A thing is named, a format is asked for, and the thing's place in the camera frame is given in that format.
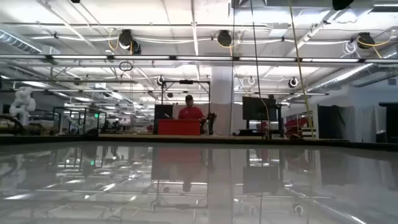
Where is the person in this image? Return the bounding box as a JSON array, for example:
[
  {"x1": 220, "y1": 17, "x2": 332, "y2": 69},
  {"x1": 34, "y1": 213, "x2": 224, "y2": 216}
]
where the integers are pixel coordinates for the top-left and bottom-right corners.
[{"x1": 177, "y1": 95, "x2": 206, "y2": 121}]

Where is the red cabinet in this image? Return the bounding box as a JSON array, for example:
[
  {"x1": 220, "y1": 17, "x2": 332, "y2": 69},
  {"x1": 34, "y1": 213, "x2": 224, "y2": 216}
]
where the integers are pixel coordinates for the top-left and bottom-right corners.
[{"x1": 157, "y1": 119, "x2": 201, "y2": 136}]

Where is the white square pillar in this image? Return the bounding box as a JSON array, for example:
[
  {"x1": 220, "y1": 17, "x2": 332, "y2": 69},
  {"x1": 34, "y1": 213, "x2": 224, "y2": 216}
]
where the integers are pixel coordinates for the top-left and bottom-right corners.
[{"x1": 210, "y1": 65, "x2": 234, "y2": 136}]

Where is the black computer monitor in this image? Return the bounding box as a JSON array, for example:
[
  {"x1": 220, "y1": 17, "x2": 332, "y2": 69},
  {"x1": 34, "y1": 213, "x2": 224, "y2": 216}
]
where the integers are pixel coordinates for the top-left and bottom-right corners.
[{"x1": 153, "y1": 104, "x2": 174, "y2": 135}]

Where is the black wide television screen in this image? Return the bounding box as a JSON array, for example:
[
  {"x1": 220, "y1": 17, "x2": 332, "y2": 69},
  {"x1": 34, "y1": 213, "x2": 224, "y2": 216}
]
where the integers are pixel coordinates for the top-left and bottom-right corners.
[{"x1": 242, "y1": 96, "x2": 278, "y2": 122}]

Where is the long ceiling light strip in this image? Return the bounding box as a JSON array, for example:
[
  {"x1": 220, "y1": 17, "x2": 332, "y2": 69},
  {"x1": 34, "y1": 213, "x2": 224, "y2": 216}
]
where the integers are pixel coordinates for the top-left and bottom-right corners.
[{"x1": 0, "y1": 54, "x2": 398, "y2": 63}]

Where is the red equipment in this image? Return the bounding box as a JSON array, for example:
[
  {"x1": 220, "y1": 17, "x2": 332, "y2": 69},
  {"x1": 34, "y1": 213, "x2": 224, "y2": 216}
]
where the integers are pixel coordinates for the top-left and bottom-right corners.
[{"x1": 284, "y1": 117, "x2": 309, "y2": 137}]

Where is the black curtain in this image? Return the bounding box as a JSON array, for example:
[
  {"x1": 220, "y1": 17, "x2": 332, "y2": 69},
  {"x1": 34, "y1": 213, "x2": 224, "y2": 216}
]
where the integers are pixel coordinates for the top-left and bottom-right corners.
[{"x1": 317, "y1": 105, "x2": 346, "y2": 140}]

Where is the white humanoid robot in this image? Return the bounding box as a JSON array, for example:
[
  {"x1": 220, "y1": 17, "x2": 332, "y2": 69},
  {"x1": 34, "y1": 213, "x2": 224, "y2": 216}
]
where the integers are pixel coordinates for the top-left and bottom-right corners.
[{"x1": 9, "y1": 86, "x2": 37, "y2": 126}]

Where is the black cabinet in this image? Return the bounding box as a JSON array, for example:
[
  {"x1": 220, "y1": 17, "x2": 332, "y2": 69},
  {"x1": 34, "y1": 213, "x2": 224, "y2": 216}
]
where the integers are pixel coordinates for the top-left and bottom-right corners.
[{"x1": 378, "y1": 101, "x2": 398, "y2": 144}]

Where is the black metal gantry frame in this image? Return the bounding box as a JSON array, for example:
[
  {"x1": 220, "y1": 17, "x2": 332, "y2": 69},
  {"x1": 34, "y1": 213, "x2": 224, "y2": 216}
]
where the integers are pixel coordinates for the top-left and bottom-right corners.
[{"x1": 160, "y1": 79, "x2": 211, "y2": 136}]

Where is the thin black hanging cable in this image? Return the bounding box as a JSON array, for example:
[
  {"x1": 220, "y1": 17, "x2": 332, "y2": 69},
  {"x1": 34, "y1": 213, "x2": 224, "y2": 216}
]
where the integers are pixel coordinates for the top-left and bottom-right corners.
[{"x1": 228, "y1": 0, "x2": 236, "y2": 136}]

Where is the black ceiling cable reel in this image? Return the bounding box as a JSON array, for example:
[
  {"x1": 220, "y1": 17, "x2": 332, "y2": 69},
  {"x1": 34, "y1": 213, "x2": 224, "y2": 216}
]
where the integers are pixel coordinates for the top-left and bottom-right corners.
[
  {"x1": 118, "y1": 29, "x2": 142, "y2": 55},
  {"x1": 356, "y1": 32, "x2": 376, "y2": 50},
  {"x1": 216, "y1": 29, "x2": 233, "y2": 48}
]

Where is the yellow hanging cable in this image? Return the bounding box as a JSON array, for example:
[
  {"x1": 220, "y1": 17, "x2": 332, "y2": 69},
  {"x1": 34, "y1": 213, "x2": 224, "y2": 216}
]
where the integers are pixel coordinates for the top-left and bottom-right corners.
[{"x1": 288, "y1": 0, "x2": 315, "y2": 139}]

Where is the black cage frame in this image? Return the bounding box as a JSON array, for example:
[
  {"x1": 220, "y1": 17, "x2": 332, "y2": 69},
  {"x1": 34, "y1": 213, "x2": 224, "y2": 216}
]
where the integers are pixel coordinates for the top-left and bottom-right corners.
[{"x1": 52, "y1": 106, "x2": 108, "y2": 136}]

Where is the silver ventilation duct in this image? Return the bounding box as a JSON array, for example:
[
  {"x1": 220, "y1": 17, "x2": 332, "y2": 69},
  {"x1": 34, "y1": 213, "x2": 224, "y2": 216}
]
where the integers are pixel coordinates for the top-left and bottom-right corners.
[{"x1": 306, "y1": 62, "x2": 398, "y2": 91}]

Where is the black curved hose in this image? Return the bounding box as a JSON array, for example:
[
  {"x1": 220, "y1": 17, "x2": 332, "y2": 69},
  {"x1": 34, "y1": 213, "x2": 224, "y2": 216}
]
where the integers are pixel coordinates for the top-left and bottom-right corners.
[{"x1": 0, "y1": 113, "x2": 25, "y2": 136}]

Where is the ribbed silver ceiling duct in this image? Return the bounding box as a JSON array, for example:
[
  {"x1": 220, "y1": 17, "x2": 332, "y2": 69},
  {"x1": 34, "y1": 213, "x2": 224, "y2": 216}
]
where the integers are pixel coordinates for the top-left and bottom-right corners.
[{"x1": 0, "y1": 29, "x2": 43, "y2": 54}]

